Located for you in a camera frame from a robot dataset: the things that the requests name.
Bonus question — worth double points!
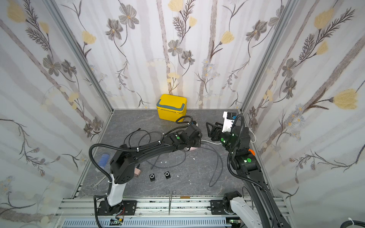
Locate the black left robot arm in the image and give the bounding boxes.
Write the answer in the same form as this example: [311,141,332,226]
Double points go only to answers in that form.
[88,116,202,218]

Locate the black mp3 player right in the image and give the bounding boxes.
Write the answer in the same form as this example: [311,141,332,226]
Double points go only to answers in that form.
[164,172,171,179]

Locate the silver scissors left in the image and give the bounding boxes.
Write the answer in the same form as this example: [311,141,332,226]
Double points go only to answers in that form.
[90,176,106,192]

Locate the white power strip cord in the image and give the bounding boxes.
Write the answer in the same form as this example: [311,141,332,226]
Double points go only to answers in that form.
[201,128,257,145]

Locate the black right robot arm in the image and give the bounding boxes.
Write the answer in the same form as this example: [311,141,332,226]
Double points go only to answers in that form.
[206,112,290,228]

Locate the blue transparent bottle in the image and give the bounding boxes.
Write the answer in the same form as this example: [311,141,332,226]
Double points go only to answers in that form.
[98,154,110,170]

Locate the pink USB wall charger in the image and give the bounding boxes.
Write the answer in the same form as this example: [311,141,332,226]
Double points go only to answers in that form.
[134,168,141,177]

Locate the black mp3 player left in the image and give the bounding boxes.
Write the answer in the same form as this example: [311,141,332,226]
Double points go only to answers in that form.
[149,174,156,181]

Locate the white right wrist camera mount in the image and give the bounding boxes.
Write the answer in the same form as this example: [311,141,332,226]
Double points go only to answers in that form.
[222,111,237,133]

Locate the black USB cable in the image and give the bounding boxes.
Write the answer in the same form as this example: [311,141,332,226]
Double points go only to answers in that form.
[123,127,164,149]

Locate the black mp3 player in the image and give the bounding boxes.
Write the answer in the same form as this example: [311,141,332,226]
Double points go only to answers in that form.
[164,172,171,179]
[149,174,156,181]

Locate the yellow plastic storage box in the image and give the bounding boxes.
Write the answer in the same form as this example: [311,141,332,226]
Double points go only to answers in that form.
[156,94,187,122]

